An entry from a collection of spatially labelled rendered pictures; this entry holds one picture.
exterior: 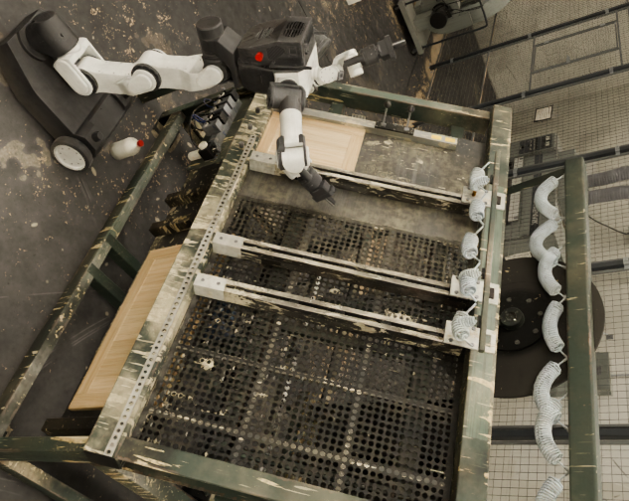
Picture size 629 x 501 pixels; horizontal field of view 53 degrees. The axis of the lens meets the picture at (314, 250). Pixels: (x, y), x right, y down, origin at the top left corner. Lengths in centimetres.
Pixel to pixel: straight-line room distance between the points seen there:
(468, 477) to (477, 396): 30
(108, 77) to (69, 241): 83
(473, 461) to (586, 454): 57
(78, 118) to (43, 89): 21
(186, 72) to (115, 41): 108
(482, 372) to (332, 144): 139
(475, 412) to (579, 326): 83
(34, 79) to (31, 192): 52
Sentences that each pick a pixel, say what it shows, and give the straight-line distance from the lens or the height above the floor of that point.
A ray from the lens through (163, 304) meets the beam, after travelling 256.
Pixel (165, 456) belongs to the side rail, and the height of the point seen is 104.
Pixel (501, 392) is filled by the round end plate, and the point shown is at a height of 181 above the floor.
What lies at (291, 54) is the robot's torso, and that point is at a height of 136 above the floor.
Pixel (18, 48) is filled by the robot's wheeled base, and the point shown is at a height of 17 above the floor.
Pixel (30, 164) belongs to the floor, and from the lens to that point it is 335.
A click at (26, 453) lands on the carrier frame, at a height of 45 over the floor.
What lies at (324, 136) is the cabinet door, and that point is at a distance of 325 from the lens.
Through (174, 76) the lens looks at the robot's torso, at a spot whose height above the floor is 75.
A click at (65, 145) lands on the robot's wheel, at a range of 332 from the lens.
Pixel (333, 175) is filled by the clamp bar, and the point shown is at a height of 126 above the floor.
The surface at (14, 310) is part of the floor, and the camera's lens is 316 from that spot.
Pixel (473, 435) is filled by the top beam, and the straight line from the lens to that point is 231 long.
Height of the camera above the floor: 263
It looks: 30 degrees down
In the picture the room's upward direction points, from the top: 80 degrees clockwise
